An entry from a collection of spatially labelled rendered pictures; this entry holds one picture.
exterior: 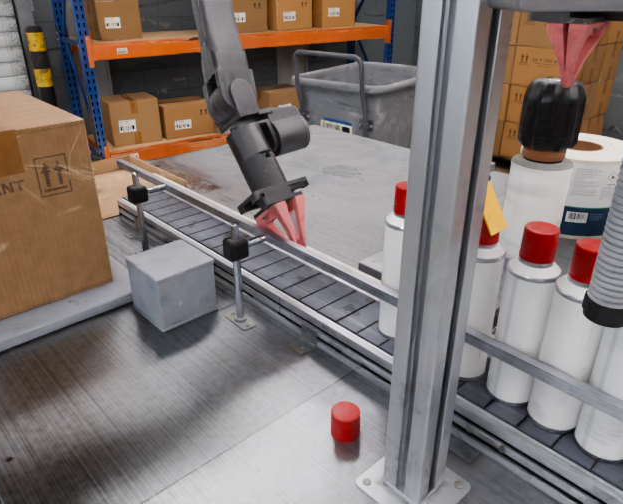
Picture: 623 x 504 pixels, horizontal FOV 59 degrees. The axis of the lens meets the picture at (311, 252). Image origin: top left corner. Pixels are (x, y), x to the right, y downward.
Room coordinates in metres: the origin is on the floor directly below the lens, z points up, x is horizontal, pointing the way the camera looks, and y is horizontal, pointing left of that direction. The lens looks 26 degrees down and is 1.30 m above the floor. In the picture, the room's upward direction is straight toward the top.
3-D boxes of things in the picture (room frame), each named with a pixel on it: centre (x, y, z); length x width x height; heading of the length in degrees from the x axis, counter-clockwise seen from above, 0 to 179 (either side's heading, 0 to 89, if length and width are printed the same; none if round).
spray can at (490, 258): (0.54, -0.18, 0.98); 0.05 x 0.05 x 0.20
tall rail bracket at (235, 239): (0.73, 0.09, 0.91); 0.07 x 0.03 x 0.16; 133
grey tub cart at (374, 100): (3.36, -0.33, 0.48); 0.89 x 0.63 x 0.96; 144
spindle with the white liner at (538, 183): (0.78, -0.34, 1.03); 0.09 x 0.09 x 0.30
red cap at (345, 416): (0.48, -0.04, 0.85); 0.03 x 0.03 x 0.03
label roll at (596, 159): (1.00, -0.50, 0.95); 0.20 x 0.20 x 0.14
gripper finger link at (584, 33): (0.69, -0.30, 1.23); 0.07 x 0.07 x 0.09; 44
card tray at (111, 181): (1.27, 0.49, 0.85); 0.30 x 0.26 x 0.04; 43
